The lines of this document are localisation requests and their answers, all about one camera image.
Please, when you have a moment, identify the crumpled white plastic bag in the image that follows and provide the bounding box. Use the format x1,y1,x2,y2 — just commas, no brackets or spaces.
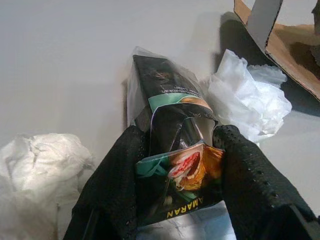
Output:
206,48,293,144

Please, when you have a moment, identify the crumpled white tissue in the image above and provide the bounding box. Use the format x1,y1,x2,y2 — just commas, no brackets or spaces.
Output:
0,133,96,240

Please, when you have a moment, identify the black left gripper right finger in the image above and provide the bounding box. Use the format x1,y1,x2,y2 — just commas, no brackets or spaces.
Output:
211,124,320,240

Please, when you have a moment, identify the open brown cardboard box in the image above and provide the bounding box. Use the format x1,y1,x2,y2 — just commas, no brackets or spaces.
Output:
233,0,320,101

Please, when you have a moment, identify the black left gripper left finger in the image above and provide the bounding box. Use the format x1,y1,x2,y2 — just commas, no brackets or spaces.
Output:
62,124,151,240

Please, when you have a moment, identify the black green cigarette pack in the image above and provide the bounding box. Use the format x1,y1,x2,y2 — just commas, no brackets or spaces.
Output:
126,45,239,240

